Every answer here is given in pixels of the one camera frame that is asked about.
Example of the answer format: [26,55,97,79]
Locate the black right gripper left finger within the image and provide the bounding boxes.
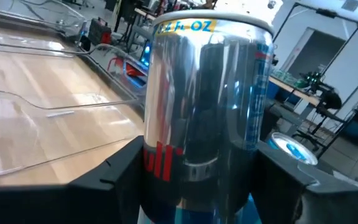
[68,135,147,224]

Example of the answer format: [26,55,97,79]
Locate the silver blue Red Bull can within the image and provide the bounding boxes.
[137,9,275,224]
[266,131,319,166]

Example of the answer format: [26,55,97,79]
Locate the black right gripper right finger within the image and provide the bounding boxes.
[252,141,319,224]

